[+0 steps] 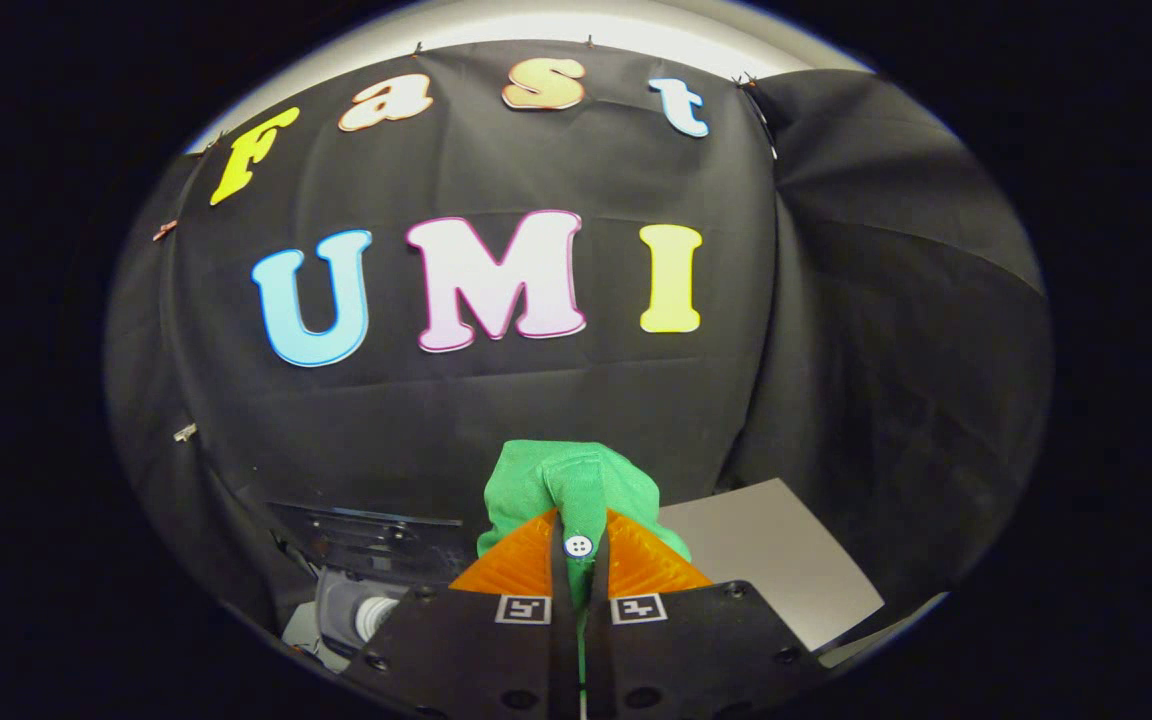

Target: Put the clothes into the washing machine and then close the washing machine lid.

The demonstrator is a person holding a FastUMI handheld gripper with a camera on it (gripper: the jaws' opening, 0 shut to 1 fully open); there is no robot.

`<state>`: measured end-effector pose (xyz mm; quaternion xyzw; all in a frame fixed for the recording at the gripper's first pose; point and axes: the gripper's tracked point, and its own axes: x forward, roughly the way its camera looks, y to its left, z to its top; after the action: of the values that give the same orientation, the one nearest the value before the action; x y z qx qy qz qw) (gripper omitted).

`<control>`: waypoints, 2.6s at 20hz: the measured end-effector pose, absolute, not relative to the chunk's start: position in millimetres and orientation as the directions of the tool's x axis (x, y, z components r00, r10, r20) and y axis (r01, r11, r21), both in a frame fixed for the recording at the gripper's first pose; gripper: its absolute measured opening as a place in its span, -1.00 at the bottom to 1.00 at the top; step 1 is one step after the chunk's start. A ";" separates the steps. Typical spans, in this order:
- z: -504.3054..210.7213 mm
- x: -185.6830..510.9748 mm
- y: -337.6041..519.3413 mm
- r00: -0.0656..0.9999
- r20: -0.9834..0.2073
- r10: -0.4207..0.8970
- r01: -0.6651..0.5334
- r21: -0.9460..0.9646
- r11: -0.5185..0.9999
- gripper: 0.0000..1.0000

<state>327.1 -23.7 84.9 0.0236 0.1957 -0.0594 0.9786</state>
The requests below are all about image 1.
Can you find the silver clip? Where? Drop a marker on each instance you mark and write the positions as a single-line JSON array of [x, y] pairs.
[[184, 432]]

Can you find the red clip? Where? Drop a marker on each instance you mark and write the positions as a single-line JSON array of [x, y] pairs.
[[165, 230]]

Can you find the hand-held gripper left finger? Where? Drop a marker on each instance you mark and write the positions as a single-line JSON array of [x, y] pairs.
[[558, 640]]

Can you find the green polo shirt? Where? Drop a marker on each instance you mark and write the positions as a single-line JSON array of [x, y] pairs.
[[576, 480]]

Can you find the black backdrop cloth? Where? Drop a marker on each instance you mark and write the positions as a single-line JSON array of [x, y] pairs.
[[536, 400]]

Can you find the grey cabinet with beige door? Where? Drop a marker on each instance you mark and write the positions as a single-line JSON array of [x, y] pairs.
[[776, 560]]

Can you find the dark grey washing machine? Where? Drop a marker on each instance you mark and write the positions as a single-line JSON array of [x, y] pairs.
[[346, 610]]

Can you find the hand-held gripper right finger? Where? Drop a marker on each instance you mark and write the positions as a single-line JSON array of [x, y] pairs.
[[599, 650]]

